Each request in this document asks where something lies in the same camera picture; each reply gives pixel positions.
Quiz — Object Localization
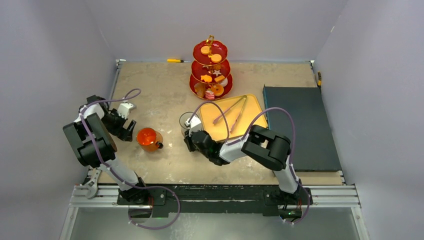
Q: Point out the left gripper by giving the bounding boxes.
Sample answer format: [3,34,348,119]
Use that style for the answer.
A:
[101,108,136,141]

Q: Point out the orange mug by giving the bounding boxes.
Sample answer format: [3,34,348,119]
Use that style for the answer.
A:
[136,127,164,152]

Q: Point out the white ribbed mug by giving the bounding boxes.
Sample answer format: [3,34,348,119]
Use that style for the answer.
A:
[179,111,196,136]

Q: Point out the red white cake slice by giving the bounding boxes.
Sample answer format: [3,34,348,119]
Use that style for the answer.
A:
[204,90,215,100]

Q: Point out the pink handled metal tongs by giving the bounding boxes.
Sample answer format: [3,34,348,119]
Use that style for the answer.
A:
[212,95,248,134]

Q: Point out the red three tier stand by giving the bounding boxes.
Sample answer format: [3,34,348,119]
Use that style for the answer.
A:
[189,35,233,100]

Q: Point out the orange fish cookie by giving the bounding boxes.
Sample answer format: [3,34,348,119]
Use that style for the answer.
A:
[200,74,213,83]

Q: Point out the square scalloped biscuit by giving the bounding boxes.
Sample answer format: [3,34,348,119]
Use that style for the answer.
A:
[214,75,226,83]

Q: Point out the round biscuit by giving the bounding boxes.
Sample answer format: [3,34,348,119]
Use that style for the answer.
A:
[200,45,212,55]
[210,53,223,63]

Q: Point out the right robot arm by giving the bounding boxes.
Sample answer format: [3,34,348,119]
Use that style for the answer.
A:
[183,124,301,204]

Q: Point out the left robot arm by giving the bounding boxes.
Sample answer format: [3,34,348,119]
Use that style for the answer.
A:
[62,95,149,205]

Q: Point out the yellow serving tray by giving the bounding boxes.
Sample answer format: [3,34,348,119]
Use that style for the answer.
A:
[199,94,263,142]

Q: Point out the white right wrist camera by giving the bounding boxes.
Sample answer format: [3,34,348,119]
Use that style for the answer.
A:
[184,115,204,137]

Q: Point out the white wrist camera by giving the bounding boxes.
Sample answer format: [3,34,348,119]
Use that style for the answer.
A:
[184,115,204,137]
[117,101,137,120]

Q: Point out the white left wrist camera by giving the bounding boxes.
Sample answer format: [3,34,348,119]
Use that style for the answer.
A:
[117,101,137,120]

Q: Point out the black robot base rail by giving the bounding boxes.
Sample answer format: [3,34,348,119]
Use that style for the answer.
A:
[117,184,313,219]

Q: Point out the red handled adjustable wrench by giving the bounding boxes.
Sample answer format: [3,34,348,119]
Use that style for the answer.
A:
[84,168,102,199]

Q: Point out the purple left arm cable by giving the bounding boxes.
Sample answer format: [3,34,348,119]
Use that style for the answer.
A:
[79,88,182,231]

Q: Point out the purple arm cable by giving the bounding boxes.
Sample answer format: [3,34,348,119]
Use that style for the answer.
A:
[187,100,312,226]
[79,88,182,231]

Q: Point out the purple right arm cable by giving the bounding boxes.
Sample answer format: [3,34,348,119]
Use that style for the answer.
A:
[187,100,312,226]

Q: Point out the yellow black tool handle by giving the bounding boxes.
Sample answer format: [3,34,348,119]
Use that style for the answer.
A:
[317,71,322,89]

